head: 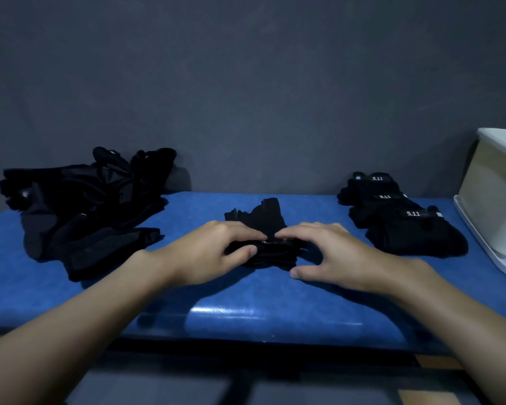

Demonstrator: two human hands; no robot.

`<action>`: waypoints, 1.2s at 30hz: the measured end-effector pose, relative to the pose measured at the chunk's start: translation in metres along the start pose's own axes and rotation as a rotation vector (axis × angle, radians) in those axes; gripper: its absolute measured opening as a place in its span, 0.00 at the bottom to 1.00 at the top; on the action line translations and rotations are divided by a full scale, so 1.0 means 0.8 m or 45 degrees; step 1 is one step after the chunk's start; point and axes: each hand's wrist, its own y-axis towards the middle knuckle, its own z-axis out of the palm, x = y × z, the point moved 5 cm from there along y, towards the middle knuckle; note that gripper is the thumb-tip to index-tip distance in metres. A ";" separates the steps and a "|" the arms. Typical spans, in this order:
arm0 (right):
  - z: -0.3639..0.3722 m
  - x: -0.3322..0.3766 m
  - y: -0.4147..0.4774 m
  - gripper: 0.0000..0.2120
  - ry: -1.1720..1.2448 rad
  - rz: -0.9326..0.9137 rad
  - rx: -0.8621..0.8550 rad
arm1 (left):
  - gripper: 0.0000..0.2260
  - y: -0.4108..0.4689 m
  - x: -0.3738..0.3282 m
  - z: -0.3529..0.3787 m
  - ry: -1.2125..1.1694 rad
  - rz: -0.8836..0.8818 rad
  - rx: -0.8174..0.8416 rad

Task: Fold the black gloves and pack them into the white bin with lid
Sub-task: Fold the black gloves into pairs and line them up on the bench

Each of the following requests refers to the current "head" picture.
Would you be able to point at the person's right hand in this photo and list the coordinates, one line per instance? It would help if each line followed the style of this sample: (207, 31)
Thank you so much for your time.
(345, 261)

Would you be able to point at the person's left hand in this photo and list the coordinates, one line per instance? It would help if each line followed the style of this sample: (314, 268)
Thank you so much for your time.
(202, 257)

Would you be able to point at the black fingerless glove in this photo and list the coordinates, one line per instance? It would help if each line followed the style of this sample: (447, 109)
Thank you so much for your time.
(265, 217)
(362, 198)
(383, 217)
(388, 198)
(274, 261)
(419, 215)
(421, 242)
(375, 181)

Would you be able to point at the pile of black gloves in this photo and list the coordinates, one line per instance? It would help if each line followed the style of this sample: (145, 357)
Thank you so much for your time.
(80, 215)

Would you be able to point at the white storage box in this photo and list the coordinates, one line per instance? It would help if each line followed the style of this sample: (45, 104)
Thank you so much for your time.
(495, 198)

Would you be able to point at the person's left forearm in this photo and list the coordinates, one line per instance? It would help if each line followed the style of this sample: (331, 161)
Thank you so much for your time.
(67, 333)

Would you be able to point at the person's right forearm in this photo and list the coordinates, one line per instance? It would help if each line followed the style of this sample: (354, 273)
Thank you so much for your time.
(468, 329)

